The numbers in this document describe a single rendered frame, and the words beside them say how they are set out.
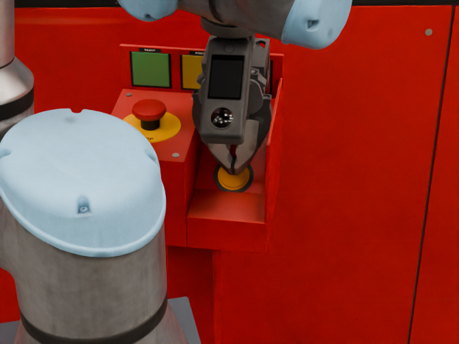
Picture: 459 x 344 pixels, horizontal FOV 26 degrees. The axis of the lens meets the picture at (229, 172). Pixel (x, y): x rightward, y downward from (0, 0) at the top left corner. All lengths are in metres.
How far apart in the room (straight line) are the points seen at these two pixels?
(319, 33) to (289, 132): 0.60
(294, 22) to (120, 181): 0.24
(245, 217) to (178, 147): 0.11
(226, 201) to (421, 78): 0.39
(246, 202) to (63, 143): 0.48
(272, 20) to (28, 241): 0.30
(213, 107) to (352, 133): 0.44
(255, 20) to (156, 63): 0.37
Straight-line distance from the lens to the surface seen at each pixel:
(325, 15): 0.85
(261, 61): 1.11
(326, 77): 1.40
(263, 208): 1.16
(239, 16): 0.88
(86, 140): 0.72
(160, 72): 1.22
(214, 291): 1.28
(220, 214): 1.15
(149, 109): 1.14
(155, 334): 0.78
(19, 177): 0.69
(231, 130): 1.03
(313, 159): 1.47
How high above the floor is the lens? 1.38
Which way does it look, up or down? 34 degrees down
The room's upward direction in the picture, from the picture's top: straight up
